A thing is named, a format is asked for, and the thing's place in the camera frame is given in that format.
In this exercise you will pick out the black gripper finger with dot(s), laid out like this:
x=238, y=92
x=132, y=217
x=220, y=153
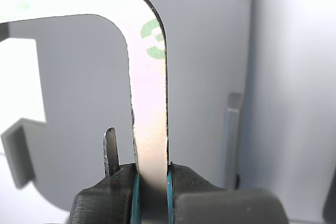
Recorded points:
x=110, y=197
x=204, y=203

